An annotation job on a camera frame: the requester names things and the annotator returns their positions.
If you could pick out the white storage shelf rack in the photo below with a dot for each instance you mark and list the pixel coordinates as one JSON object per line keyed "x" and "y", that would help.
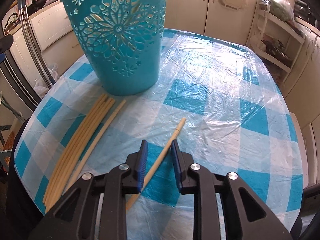
{"x": 275, "y": 42}

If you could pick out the black wok on stove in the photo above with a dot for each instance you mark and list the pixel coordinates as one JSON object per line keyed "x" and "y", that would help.
{"x": 35, "y": 6}

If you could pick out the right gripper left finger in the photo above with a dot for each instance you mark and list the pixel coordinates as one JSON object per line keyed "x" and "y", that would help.
{"x": 137, "y": 161}

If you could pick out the cream kitchen cabinets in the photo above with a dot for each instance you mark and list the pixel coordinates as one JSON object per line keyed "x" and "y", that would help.
{"x": 229, "y": 20}

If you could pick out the blue white checkered tablecloth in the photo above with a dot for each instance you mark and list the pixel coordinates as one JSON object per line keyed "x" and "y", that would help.
{"x": 236, "y": 120}

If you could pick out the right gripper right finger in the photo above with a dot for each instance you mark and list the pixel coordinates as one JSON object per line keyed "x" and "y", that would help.
{"x": 186, "y": 171}

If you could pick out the cream chopstick apart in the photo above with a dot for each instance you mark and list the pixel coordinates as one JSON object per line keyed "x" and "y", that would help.
{"x": 130, "y": 203}

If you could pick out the green filled plastic bag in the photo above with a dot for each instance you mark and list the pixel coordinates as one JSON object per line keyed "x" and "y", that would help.
{"x": 281, "y": 9}

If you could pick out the teal perforated plastic basket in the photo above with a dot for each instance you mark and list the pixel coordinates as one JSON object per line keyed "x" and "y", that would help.
{"x": 121, "y": 39}

